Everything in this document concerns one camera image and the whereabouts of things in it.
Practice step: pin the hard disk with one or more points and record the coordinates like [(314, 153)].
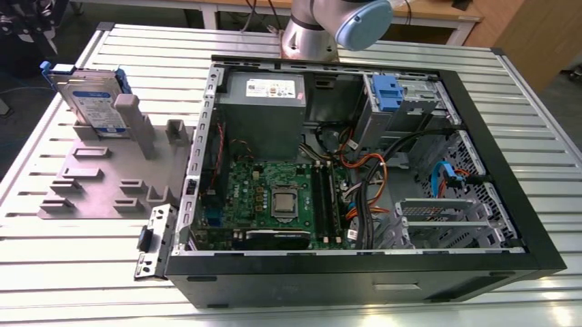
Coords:
[(93, 105)]

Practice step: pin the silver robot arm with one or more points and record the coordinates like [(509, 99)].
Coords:
[(305, 37)]

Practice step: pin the silver disk bay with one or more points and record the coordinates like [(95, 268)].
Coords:
[(444, 223)]

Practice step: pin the grey parts rack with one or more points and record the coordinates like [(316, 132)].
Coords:
[(114, 177)]

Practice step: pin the black case fan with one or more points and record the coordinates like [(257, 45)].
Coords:
[(210, 150)]

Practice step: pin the grey power supply unit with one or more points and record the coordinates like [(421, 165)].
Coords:
[(260, 126)]

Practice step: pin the green motherboard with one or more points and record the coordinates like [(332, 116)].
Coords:
[(248, 173)]

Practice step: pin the silver CPU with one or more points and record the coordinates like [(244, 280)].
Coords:
[(285, 202)]

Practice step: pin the CPU socket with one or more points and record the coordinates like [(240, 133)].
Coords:
[(286, 218)]

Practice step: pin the blue plastic drive latch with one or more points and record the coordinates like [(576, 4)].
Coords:
[(386, 98)]

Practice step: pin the RAM stick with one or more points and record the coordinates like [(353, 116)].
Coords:
[(333, 201), (320, 201)]

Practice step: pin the black graphics card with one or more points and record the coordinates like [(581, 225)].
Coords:
[(273, 237)]

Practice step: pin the grey metal drive cage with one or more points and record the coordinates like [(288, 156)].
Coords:
[(396, 126)]

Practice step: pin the wooden desk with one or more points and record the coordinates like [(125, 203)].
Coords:
[(437, 15)]

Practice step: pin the black open PC case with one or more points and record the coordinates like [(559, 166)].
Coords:
[(318, 282)]

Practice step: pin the wooden cabinet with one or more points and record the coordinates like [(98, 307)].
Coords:
[(537, 44)]

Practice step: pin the white desk frame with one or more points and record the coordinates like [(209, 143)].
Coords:
[(209, 18)]

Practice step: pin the silver hinged slot bracket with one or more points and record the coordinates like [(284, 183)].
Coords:
[(164, 231)]

